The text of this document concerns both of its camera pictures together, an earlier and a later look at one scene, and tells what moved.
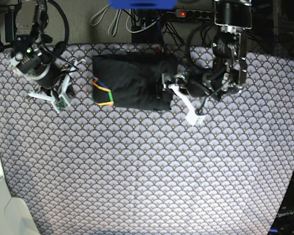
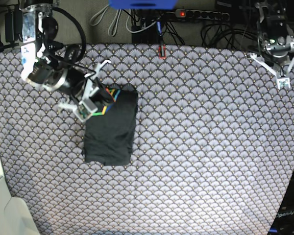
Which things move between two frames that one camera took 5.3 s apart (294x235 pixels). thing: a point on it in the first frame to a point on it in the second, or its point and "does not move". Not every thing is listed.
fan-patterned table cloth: (92, 169) does not move
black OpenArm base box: (289, 218) does not move
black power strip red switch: (194, 13) does not move
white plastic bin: (9, 215) does not move
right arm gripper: (202, 81) to (279, 48)
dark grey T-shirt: (133, 80) to (109, 135)
